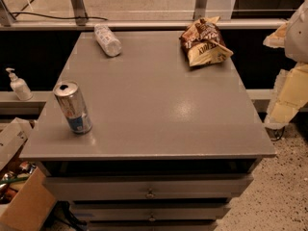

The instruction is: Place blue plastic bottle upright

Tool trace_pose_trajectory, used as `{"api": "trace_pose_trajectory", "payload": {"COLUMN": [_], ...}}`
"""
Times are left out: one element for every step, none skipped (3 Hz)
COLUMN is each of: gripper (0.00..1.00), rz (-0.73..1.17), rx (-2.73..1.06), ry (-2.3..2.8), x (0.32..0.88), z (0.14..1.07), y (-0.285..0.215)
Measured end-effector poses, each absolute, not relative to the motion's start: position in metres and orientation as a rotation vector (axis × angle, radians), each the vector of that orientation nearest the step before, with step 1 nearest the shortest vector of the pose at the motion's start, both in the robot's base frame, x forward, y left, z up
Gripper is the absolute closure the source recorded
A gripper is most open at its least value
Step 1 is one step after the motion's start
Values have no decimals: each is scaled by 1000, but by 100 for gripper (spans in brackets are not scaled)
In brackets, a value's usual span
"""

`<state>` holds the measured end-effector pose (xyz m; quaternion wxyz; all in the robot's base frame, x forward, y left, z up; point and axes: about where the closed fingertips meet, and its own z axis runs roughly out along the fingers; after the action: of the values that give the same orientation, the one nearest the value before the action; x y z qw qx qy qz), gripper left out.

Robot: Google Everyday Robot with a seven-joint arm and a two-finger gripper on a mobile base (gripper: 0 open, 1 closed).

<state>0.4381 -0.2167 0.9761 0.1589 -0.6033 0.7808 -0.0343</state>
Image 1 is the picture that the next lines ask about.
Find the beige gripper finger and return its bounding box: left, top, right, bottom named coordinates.
left=263, top=23, right=288, bottom=48
left=264, top=63, right=308, bottom=130

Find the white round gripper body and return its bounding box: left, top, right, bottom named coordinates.
left=285, top=0, right=308, bottom=64

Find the clear plastic water bottle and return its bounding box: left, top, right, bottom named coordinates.
left=94, top=24, right=122, bottom=57

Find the white pump dispenser bottle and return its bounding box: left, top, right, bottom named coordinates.
left=6, top=67, right=33, bottom=101

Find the brown chip bag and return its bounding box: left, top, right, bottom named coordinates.
left=180, top=16, right=233, bottom=67

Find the grey drawer cabinet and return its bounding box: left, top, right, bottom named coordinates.
left=21, top=31, right=274, bottom=231

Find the top drawer knob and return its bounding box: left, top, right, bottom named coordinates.
left=145, top=189, right=155, bottom=199

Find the drawer knob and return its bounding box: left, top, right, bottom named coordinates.
left=148, top=214, right=156, bottom=222
left=145, top=189, right=155, bottom=199

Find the silver blue drink can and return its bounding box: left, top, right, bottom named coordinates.
left=53, top=81, right=92, bottom=134

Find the cardboard box with items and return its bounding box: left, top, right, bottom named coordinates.
left=0, top=117, right=56, bottom=231

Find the black cable on floor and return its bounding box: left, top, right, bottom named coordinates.
left=9, top=11, right=110, bottom=21

